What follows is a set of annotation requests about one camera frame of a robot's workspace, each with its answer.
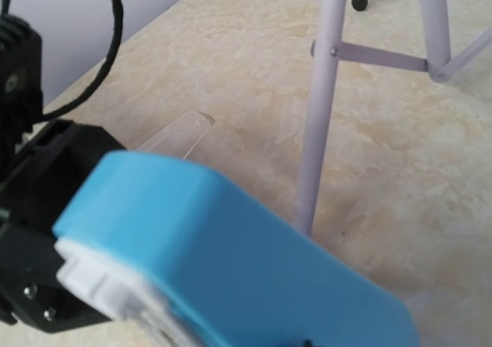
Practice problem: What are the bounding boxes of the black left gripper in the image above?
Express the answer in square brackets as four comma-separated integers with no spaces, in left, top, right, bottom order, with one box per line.
[1,119,123,333]

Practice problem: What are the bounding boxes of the blue and white box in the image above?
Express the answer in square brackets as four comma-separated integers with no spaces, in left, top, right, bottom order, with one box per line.
[53,151,419,346]

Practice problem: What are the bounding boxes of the white perforated music stand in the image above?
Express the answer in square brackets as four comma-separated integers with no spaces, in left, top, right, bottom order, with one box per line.
[291,0,492,236]

